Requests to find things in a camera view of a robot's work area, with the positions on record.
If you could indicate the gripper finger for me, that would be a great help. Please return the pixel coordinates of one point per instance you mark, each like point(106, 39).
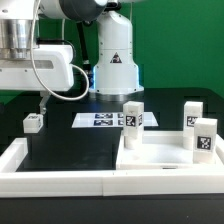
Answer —
point(43, 103)

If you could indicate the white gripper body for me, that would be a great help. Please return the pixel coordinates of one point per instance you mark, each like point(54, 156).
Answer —
point(53, 64)

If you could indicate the white square tabletop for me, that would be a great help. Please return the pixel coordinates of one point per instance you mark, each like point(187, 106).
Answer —
point(160, 150)

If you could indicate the white U-shaped fence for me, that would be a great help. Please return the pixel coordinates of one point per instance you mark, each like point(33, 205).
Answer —
point(101, 183)

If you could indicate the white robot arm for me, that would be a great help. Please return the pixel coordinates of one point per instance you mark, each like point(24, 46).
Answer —
point(115, 76)

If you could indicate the white marker sheet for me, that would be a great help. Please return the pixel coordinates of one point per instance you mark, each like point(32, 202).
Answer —
point(89, 120)

